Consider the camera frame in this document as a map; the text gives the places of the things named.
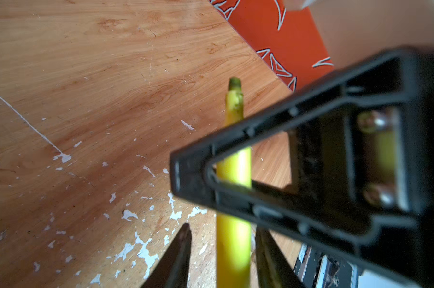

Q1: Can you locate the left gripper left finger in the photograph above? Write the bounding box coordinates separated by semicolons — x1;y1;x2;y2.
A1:
141;223;192;288

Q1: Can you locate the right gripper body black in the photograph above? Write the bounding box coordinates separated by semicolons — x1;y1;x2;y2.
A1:
293;243;361;288

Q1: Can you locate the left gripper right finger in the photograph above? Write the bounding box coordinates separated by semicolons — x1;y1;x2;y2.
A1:
255;228;303;288

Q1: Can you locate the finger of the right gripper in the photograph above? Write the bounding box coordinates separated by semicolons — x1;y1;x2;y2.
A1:
170;46;434;288

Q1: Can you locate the yellow marker pen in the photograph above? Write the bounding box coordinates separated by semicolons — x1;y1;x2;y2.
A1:
216;77;252;288

